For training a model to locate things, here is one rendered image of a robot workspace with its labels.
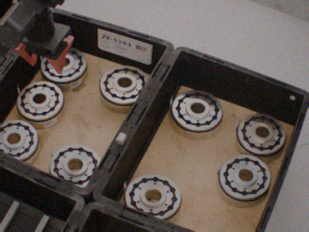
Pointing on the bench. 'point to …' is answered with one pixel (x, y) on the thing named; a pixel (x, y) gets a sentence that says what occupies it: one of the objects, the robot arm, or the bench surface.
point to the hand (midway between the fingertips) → (46, 65)
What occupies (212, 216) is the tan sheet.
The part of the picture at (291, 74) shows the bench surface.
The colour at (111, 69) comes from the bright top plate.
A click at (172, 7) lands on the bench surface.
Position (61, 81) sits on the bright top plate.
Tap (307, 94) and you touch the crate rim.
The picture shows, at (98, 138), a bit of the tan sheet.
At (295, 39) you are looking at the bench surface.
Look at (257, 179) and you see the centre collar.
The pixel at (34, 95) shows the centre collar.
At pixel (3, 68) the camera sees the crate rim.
